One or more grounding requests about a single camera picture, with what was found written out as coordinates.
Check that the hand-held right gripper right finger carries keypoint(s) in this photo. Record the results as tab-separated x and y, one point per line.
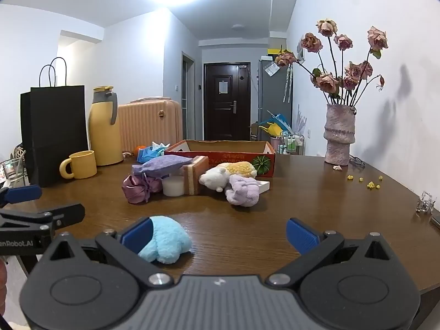
300	235

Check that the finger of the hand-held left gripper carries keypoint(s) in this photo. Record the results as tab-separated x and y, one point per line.
51	216
22	193

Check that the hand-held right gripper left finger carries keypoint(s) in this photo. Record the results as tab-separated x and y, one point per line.
137	235

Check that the purple satin scrunchie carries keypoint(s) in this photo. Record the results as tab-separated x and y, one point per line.
135	189

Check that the white round container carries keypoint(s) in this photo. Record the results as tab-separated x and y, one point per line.
173	186

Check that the white grey sponge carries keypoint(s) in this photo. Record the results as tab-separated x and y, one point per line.
264	185

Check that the purple towel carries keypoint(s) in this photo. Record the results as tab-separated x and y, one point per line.
161	166

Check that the lilac fluffy plush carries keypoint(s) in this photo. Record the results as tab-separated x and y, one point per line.
242	190

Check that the white yellow hamster plush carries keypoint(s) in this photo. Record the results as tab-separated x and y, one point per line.
216	177

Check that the orange cardboard box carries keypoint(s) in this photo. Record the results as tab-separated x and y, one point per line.
223	158

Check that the drinking glass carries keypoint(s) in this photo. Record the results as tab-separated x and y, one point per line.
13	172

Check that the wicker basket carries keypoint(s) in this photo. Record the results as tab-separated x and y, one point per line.
19	151

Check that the yellow mug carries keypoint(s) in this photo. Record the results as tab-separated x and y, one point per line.
82	165

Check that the black paper bag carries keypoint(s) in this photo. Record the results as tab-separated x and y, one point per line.
51	127

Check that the beige striped sponge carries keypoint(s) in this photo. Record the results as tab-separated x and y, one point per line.
194	177

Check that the blue tissue pack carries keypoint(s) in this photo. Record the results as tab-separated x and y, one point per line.
147	154

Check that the metal trolley with bottles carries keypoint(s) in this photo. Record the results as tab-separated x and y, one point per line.
292	142

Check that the eyeglasses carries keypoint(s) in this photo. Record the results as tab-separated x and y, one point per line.
357	161

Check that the pink bucket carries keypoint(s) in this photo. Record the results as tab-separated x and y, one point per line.
275	142

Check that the yellow thermos jug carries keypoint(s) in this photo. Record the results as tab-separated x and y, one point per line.
103	130

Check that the pink textured vase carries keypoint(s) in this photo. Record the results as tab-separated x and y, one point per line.
338	134

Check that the pink ribbed suitcase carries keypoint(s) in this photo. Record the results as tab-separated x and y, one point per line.
147	127

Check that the yellow watering can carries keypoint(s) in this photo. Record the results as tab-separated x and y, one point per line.
271	130

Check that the open cardboard carton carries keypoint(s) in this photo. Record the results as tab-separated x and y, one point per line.
254	130

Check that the blue plastic rack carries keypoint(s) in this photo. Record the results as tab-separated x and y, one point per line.
278	118

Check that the clear hair claw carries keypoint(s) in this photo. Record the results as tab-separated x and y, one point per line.
424	204

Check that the dark flat object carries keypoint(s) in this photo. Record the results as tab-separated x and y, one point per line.
436	218

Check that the dark brown entrance door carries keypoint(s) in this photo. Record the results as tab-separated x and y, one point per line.
223	117

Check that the grey refrigerator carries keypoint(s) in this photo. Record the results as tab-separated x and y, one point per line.
271	96

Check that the grey framed glass door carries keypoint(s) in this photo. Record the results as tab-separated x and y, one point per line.
187	96

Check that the folded clear umbrella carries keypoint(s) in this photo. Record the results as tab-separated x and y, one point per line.
288	86

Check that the bunch of dried roses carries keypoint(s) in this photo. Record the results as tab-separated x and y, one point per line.
328	82

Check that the clear plastic bag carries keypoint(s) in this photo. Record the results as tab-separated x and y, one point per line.
271	69

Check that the yellow black box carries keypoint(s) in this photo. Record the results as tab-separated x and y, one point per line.
275	51

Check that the purple wall decoration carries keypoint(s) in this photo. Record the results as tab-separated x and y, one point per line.
300	120

